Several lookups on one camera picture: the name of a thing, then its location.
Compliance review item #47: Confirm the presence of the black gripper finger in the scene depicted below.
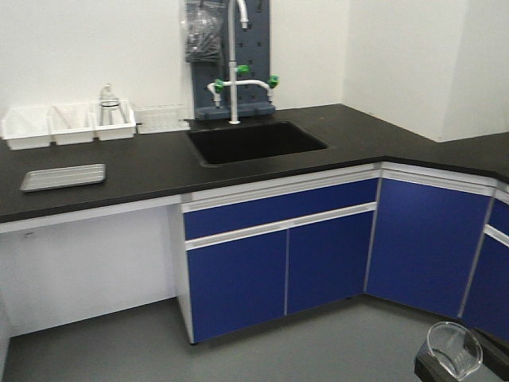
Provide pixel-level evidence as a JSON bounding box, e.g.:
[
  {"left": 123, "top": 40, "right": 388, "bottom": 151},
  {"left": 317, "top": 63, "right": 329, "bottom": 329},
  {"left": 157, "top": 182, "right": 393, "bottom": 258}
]
[
  {"left": 414, "top": 353, "right": 457, "bottom": 382},
  {"left": 472, "top": 328, "right": 508, "bottom": 368}
]

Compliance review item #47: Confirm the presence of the plastic bag of pegs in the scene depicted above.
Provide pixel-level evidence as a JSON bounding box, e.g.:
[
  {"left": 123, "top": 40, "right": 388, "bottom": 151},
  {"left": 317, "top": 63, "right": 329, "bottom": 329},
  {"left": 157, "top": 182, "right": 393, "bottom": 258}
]
[{"left": 185, "top": 1, "right": 226, "bottom": 63}]

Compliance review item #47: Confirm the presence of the blue corner cabinet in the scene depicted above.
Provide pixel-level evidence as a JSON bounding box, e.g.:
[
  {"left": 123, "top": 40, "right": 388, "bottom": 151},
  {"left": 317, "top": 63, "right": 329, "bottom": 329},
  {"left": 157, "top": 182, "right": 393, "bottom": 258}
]
[{"left": 365, "top": 162, "right": 508, "bottom": 339}]

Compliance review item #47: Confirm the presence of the white bin left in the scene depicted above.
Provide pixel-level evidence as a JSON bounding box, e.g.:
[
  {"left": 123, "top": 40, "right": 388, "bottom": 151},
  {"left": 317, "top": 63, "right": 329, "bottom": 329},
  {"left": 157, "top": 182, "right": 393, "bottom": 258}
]
[{"left": 1, "top": 106, "right": 52, "bottom": 150}]

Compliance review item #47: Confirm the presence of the round glass flask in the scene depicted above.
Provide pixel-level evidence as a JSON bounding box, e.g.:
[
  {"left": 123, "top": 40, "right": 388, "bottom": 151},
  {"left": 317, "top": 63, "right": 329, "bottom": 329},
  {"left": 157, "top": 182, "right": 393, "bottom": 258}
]
[{"left": 99, "top": 84, "right": 119, "bottom": 107}]

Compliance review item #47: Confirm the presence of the white bin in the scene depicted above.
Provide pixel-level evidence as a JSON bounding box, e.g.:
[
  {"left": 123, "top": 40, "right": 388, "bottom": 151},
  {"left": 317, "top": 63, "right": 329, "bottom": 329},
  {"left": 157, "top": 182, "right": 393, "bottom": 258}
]
[
  {"left": 92, "top": 99, "right": 136, "bottom": 141},
  {"left": 1, "top": 106, "right": 52, "bottom": 150},
  {"left": 49, "top": 103, "right": 94, "bottom": 146}
]

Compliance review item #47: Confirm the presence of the white bin middle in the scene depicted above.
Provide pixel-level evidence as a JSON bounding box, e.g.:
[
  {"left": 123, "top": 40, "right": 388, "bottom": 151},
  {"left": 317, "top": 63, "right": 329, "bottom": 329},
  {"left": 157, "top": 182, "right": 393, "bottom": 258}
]
[{"left": 49, "top": 103, "right": 94, "bottom": 146}]

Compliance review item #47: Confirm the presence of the white bin right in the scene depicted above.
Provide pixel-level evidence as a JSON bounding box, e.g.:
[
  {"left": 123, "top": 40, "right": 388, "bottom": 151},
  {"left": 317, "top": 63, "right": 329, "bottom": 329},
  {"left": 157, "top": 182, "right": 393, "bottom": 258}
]
[{"left": 92, "top": 99, "right": 136, "bottom": 141}]

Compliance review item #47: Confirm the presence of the grey pegboard drying rack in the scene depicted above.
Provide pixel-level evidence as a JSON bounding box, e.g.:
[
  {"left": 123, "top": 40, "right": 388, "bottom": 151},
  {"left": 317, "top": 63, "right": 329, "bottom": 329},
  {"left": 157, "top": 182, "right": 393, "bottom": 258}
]
[{"left": 183, "top": 1, "right": 275, "bottom": 121}]

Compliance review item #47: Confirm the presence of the clear glass beaker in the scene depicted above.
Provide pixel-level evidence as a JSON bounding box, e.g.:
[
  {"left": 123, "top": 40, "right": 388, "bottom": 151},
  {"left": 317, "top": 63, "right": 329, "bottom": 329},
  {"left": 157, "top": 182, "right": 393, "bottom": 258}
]
[{"left": 425, "top": 322, "right": 484, "bottom": 381}]

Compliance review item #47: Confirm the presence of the white lab faucet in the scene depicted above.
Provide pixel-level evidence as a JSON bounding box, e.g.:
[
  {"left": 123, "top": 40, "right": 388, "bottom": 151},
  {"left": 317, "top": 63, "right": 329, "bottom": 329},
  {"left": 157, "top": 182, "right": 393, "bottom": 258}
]
[{"left": 207, "top": 0, "right": 279, "bottom": 125}]

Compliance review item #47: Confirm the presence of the white test tube rack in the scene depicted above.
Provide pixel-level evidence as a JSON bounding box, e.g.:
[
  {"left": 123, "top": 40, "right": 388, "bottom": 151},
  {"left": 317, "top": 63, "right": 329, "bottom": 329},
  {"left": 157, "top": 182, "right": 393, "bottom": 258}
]
[{"left": 134, "top": 104, "right": 190, "bottom": 134}]

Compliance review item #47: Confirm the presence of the black wire tripod stand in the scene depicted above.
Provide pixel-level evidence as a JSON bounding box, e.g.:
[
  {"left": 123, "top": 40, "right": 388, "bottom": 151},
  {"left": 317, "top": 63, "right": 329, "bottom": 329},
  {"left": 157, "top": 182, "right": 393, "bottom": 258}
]
[{"left": 99, "top": 102, "right": 120, "bottom": 126}]

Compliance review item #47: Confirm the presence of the black lab sink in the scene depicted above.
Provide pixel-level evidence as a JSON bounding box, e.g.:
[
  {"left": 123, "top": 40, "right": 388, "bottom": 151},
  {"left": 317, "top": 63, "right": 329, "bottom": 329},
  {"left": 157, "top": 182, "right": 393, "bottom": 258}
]
[{"left": 187, "top": 121, "right": 328, "bottom": 166}]

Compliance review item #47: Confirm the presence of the silver metal tray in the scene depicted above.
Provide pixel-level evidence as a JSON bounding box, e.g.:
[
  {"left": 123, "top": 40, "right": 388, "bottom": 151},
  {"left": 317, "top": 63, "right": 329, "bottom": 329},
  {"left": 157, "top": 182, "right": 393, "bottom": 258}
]
[{"left": 20, "top": 163, "right": 106, "bottom": 193}]

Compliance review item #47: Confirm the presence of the blue and white cabinet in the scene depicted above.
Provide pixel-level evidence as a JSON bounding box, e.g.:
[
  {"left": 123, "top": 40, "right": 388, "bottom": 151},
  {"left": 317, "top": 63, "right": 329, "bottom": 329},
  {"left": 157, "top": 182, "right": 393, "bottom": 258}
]
[{"left": 172, "top": 165, "right": 380, "bottom": 344}]

